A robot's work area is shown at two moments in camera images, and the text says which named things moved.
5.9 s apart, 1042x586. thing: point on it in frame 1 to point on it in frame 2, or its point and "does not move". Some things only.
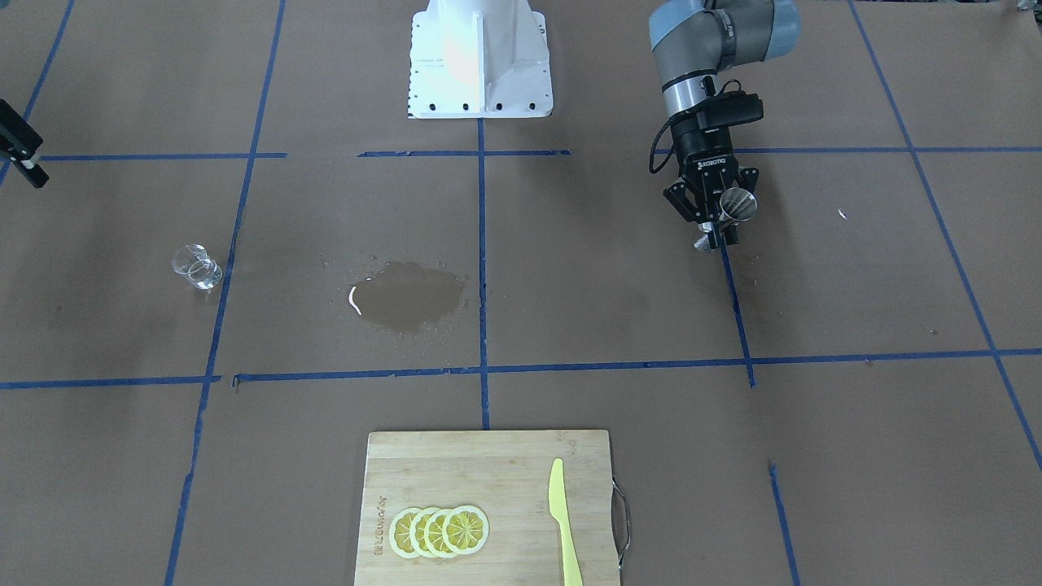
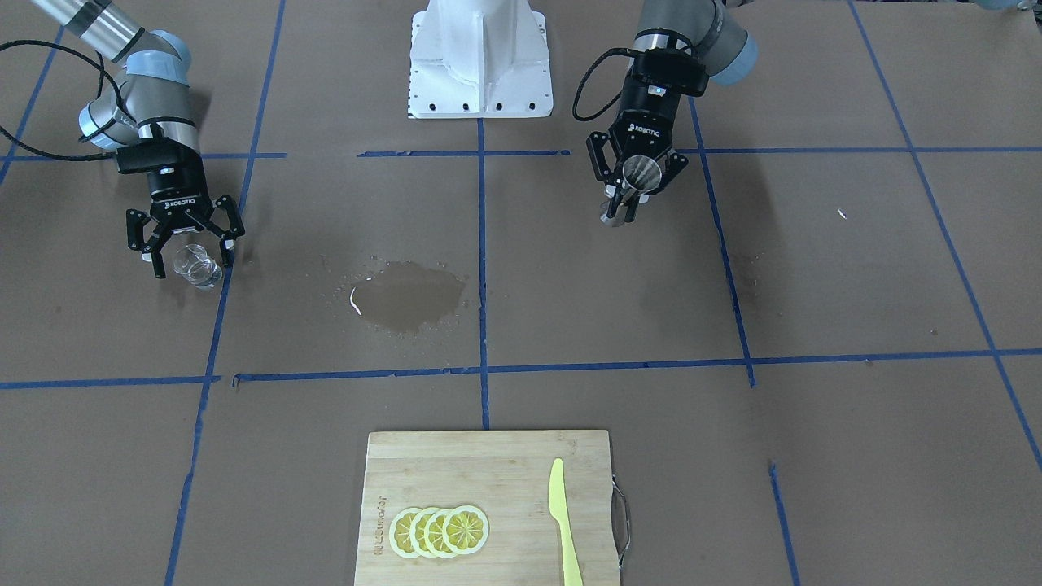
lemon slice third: [433, 533] does not move
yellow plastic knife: [558, 509] does not move
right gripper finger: [20, 142] to [153, 248]
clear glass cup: [194, 262] does not move
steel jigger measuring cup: [737, 203] to [641, 173]
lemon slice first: [400, 533] does not move
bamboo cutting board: [506, 475] does not move
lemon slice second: [417, 532] does not move
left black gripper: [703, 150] to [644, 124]
